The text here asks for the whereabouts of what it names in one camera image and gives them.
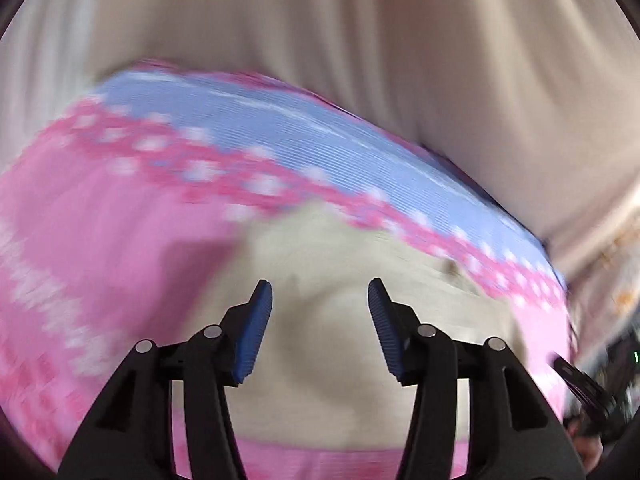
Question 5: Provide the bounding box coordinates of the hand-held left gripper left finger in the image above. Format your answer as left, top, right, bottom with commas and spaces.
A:
57, 280, 274, 480

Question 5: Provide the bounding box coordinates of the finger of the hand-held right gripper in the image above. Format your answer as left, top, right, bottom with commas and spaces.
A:
551, 354, 603, 403

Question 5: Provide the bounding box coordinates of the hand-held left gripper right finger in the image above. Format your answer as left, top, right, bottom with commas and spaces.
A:
367, 277, 586, 480

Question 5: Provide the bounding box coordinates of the cream sweater with black hearts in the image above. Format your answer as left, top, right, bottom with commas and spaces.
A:
220, 200, 528, 457

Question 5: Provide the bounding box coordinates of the white floral blanket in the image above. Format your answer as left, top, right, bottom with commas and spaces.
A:
567, 210, 640, 361

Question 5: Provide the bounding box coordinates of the pink floral bed sheet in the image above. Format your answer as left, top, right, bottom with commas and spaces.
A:
0, 59, 576, 480

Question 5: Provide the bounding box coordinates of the beige hanging cloth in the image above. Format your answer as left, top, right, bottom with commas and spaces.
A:
0, 0, 640, 281

